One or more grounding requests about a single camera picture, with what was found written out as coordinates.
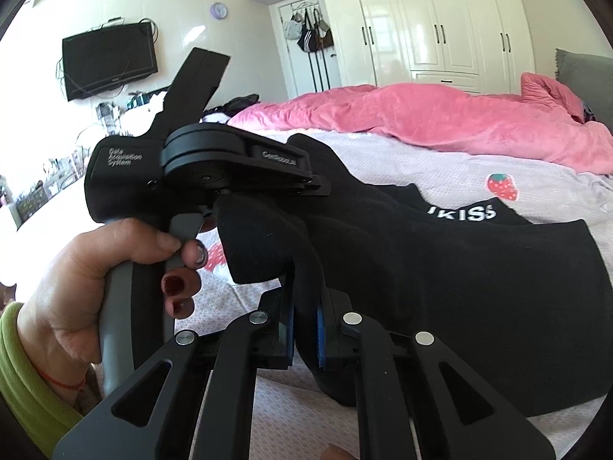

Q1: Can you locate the black shirt with white lettering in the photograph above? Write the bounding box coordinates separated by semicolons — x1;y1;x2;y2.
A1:
213;133;613;417

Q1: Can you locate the white glossy wardrobe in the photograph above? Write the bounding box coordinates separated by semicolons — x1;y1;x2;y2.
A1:
242;0;537;94

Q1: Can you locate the white cluttered dresser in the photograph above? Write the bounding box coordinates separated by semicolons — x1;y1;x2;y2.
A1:
0;90;168;231

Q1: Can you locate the brown hanging bag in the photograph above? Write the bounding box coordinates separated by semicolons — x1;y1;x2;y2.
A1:
316;10;335;51

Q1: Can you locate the white door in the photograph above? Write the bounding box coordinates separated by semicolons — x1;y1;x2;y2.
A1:
269;0;343;100

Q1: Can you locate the white hanging bag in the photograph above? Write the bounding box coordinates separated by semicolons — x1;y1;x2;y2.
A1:
284;13;305;42

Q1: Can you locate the person's left hand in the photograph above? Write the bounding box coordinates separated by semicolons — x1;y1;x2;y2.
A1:
16;218;209;379

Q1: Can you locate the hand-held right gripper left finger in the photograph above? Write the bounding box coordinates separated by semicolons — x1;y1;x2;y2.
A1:
52;273;295;460

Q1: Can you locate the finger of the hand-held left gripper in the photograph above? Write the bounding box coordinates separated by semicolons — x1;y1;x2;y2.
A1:
211;172;332;197
242;134;313;176

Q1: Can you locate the lilac strawberry print bed sheet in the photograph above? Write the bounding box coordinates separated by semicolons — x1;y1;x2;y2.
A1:
77;129;613;460

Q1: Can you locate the person's left forearm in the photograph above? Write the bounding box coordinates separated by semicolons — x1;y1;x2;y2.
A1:
0;302;103;451

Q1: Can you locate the black wall television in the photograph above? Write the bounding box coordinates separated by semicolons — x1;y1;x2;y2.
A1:
62;22;159;102

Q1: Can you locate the black hanging bag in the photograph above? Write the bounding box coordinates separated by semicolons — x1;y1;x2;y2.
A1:
297;10;320;54

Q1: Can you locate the pink quilt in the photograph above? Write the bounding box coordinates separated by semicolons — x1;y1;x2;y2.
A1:
227;73;613;173

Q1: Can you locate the dark clothes pile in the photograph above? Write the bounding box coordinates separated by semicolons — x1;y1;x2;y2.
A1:
225;97;262;117

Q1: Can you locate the grey pillow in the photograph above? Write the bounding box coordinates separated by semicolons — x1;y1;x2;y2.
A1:
554;49;613;128

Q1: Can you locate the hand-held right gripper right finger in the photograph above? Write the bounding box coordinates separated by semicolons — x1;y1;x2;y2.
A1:
313;287;551;460

